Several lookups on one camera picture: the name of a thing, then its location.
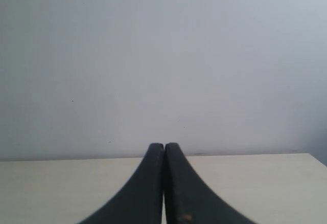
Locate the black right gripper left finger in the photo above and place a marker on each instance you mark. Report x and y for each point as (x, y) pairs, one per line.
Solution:
(140, 199)

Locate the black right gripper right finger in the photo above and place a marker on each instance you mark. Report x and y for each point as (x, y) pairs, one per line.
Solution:
(188, 199)

